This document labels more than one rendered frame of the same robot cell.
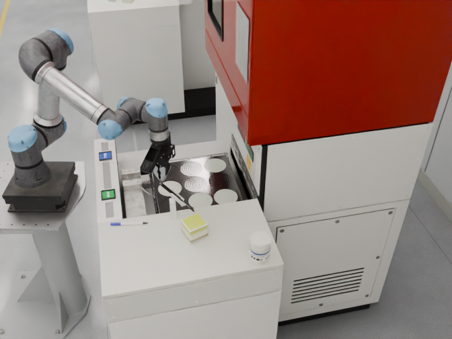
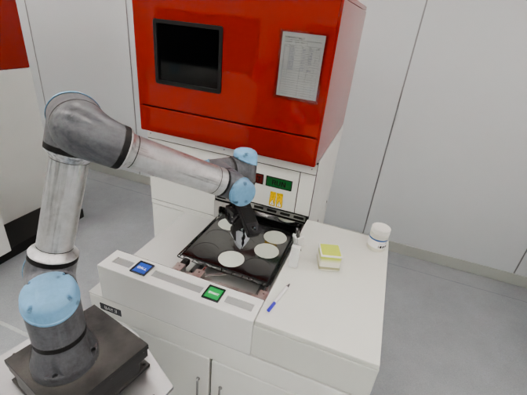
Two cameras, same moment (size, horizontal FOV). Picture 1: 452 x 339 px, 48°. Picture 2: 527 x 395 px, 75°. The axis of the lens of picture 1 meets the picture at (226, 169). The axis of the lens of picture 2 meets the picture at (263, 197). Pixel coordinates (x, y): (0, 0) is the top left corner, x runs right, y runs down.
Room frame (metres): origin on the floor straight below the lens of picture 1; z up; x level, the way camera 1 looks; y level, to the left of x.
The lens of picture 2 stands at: (1.02, 1.08, 1.72)
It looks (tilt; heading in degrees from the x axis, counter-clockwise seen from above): 28 degrees down; 301
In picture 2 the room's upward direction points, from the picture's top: 6 degrees clockwise
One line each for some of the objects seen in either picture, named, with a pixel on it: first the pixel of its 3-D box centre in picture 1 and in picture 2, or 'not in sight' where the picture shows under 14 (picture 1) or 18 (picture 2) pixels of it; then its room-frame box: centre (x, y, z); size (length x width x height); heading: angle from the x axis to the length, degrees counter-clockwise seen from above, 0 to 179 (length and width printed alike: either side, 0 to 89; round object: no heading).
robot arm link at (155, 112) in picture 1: (156, 114); (244, 166); (1.59, 0.26, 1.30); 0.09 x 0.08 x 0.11; 65
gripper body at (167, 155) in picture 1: (161, 148); (240, 208); (1.59, 0.25, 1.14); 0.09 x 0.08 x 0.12; 155
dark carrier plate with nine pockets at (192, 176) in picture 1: (195, 184); (241, 244); (1.66, 0.13, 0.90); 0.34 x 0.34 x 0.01; 13
